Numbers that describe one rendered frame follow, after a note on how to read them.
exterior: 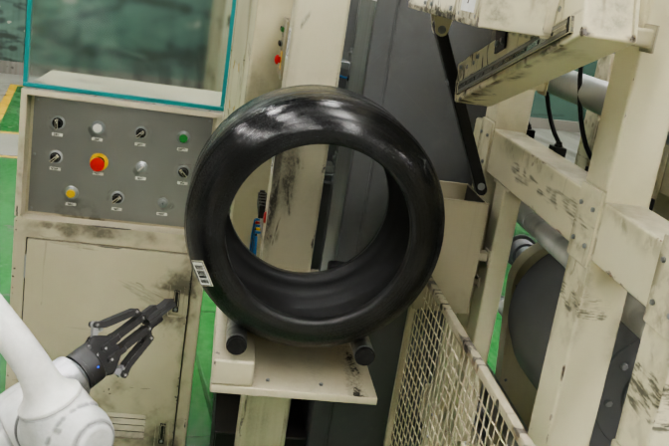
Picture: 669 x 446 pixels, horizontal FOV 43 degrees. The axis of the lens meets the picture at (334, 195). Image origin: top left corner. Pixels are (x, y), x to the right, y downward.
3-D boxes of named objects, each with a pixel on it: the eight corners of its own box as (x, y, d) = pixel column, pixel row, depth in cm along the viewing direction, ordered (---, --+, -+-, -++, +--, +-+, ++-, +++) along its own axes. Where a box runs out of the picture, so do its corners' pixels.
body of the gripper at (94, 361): (56, 353, 155) (95, 325, 161) (77, 390, 157) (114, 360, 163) (75, 356, 150) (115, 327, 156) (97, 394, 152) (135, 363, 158)
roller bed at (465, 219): (397, 280, 233) (416, 177, 225) (449, 285, 235) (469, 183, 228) (411, 309, 214) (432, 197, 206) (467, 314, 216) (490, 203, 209)
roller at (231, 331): (226, 292, 212) (229, 276, 211) (244, 294, 213) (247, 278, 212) (224, 354, 179) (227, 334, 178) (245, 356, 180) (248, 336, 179)
